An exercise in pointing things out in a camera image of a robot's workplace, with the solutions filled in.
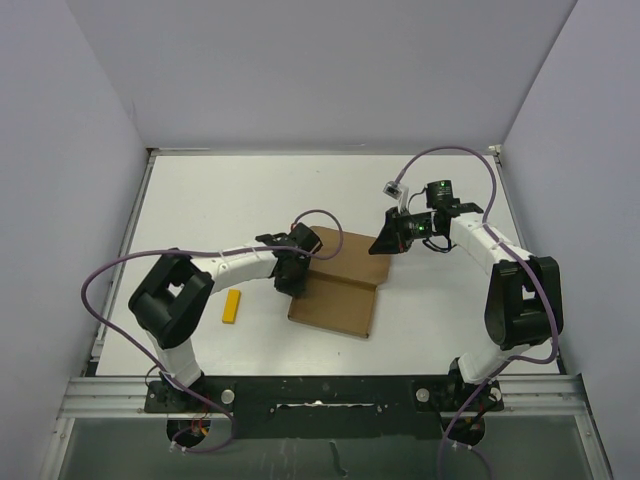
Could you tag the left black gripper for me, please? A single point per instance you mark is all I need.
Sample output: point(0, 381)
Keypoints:
point(294, 288)

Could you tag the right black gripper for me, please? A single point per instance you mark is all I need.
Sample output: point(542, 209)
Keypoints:
point(393, 238)

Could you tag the brown cardboard box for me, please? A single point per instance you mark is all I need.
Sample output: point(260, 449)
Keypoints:
point(340, 294)

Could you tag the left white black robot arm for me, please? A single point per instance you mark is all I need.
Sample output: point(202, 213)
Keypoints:
point(169, 302)

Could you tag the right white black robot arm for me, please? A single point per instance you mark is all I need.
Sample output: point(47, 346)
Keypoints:
point(523, 305)

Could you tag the yellow rectangular block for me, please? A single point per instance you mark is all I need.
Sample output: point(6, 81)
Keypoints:
point(231, 306)

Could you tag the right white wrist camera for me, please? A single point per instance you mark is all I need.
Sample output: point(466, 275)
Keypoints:
point(398, 192)

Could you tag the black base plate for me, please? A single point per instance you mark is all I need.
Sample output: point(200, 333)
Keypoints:
point(423, 407)

